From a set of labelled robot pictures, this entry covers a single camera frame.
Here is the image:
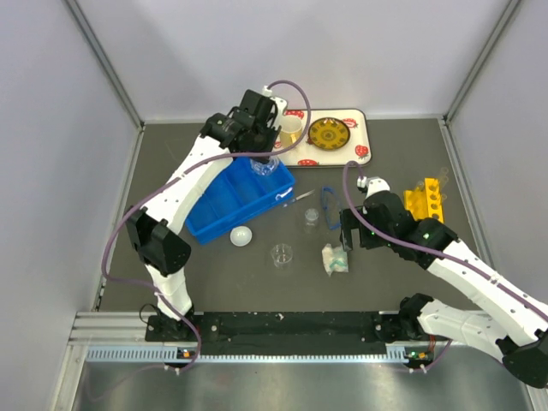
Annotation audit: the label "round glass flask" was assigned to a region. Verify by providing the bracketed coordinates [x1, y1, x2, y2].
[249, 157, 280, 176]

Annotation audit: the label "blue plastic compartment bin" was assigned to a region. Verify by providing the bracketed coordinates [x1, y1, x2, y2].
[185, 158, 295, 245]

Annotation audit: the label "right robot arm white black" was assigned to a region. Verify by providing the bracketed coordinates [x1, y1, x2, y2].
[340, 177, 547, 389]

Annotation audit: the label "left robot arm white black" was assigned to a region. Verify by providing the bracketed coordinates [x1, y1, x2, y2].
[126, 88, 288, 340]

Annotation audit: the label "plastic bag with gloves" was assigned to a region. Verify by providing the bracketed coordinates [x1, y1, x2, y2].
[322, 243, 348, 277]

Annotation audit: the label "yellow ceramic mug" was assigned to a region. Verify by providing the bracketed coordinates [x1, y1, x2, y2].
[279, 116, 302, 148]

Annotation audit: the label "small glass beaker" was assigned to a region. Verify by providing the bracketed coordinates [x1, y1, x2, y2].
[304, 208, 319, 234]

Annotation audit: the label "clear glass beaker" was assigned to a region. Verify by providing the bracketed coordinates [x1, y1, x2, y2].
[270, 243, 294, 269]

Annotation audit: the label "yellow black patterned plate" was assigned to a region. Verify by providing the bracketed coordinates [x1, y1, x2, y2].
[307, 117, 350, 151]

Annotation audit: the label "yellow test tube rack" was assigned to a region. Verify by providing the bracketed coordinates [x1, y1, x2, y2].
[403, 177, 444, 223]

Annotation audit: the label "white round dish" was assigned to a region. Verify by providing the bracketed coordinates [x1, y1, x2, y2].
[229, 225, 253, 247]

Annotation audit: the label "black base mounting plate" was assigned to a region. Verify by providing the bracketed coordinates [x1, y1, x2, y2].
[145, 310, 450, 356]

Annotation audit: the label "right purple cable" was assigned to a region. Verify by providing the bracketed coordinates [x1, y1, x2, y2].
[342, 160, 548, 373]

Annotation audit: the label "purple cable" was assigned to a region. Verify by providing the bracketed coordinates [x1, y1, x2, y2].
[342, 160, 548, 373]
[100, 79, 312, 373]

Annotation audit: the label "blue frame safety goggles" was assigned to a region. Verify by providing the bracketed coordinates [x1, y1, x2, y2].
[320, 186, 342, 230]

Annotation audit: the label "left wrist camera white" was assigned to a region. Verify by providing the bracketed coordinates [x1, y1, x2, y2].
[262, 86, 288, 116]

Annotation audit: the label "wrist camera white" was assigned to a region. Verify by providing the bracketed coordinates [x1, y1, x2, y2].
[262, 86, 288, 116]
[356, 176, 390, 199]

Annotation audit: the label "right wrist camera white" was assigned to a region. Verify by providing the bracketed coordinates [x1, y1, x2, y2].
[356, 176, 390, 199]

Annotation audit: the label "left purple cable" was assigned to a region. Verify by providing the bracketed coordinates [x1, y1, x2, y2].
[100, 79, 312, 373]

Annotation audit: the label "grey slotted cable duct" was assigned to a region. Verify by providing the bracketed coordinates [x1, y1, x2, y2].
[85, 345, 412, 364]

